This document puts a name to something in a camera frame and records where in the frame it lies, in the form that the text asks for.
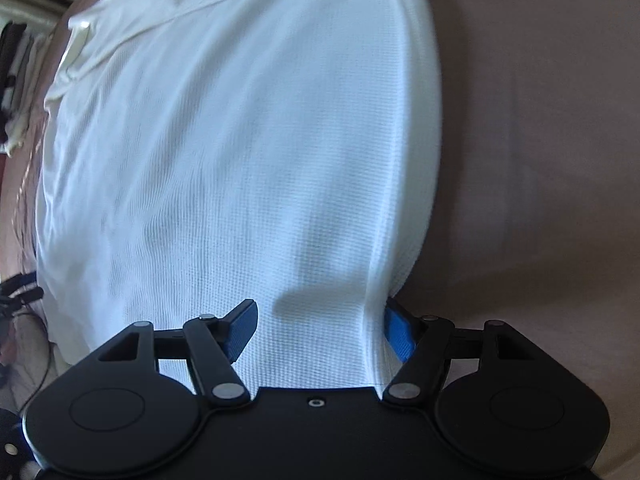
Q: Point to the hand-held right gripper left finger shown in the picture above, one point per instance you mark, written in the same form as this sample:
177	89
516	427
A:
242	327

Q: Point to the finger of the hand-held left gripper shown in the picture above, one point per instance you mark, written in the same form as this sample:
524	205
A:
22	292

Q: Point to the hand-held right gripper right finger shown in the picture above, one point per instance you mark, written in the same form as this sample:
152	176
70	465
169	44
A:
400	327

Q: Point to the white waffle shirt green trim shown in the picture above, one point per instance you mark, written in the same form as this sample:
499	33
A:
225	135

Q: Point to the black hanging clothes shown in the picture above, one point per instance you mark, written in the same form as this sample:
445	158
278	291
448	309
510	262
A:
11	45

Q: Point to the brown bed sheet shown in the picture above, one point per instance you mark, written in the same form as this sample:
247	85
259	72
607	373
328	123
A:
540	160

